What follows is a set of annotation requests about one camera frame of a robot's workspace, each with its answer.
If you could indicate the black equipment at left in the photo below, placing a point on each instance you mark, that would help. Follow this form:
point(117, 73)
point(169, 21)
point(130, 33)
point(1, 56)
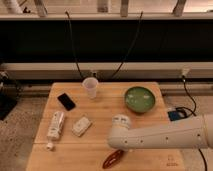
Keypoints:
point(8, 101)

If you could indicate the red chili pepper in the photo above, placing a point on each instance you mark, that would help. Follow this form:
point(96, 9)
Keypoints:
point(112, 159)

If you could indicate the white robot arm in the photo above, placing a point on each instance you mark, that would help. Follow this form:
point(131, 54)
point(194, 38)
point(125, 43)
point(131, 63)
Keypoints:
point(194, 132)

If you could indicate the small white box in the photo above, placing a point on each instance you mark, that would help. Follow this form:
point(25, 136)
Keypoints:
point(81, 126)

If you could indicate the translucent plastic cup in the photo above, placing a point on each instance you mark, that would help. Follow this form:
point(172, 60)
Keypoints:
point(90, 84)

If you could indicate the green ceramic bowl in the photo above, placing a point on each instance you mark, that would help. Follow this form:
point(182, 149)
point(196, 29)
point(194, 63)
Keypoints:
point(139, 99)

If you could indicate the white toothpaste tube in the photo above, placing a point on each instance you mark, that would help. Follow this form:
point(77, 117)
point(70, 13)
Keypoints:
point(55, 129)

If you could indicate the blue connector box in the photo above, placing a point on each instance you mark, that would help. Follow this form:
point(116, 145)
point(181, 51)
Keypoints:
point(175, 115)

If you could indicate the black smartphone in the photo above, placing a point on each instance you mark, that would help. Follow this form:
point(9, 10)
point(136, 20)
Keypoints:
point(66, 101)

